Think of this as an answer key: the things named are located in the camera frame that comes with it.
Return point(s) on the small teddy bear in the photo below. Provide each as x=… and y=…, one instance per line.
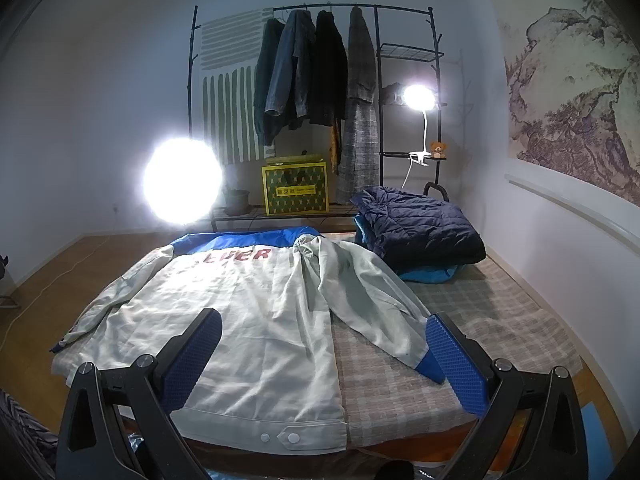
x=438, y=150

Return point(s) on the light blue folded garment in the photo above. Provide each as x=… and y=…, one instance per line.
x=418, y=274

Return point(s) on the grey and blue jacket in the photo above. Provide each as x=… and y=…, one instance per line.
x=271, y=386

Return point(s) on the black hanging coat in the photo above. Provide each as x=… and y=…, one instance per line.
x=328, y=73

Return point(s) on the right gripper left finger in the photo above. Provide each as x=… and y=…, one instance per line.
x=182, y=360

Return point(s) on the small dark plant pot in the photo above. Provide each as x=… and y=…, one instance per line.
x=237, y=202

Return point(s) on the green striped wall tapestry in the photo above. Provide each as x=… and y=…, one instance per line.
x=229, y=53

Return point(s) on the dark green hanging jacket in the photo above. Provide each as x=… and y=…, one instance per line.
x=266, y=126

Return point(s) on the landscape painting wall scroll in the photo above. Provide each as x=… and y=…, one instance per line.
x=573, y=96

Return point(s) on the navy quilted down jacket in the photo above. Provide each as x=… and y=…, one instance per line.
x=409, y=231

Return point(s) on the yellow green patterned box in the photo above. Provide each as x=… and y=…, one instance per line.
x=295, y=185

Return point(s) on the blue denim hanging jacket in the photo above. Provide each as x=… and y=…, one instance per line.
x=288, y=92

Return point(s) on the ring light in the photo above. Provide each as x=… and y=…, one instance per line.
x=182, y=180

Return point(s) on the plaid bed blanket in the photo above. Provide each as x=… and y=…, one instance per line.
x=385, y=399

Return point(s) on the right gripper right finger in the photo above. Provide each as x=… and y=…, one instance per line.
x=463, y=363

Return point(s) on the grey plaid hanging coat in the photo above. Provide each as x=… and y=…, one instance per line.
x=359, y=166

